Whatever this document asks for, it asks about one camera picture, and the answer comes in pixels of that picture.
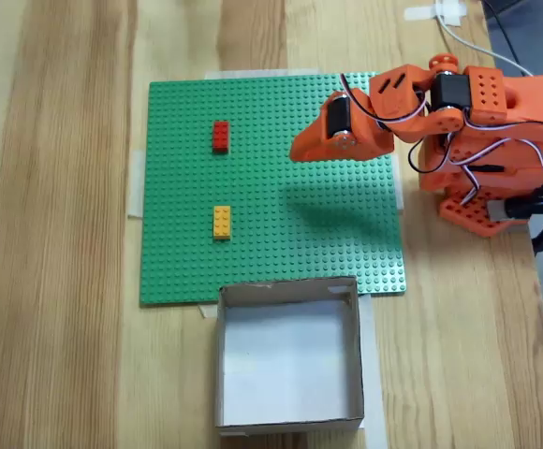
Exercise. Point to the open cardboard box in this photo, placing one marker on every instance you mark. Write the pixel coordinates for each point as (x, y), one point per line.
(290, 365)

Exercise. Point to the crossed masking tape piece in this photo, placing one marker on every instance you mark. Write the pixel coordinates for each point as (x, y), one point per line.
(447, 11)

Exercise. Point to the masking tape strip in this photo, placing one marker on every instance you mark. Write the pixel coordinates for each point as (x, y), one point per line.
(136, 187)
(207, 310)
(262, 74)
(398, 187)

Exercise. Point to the red lego block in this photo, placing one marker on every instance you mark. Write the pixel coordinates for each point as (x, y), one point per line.
(221, 136)

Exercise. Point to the green lego baseplate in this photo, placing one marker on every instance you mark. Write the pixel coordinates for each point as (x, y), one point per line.
(262, 224)

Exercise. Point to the yellow lego block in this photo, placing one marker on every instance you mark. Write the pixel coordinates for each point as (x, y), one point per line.
(222, 223)

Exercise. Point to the black table clamp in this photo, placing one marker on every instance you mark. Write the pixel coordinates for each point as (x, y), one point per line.
(540, 210)

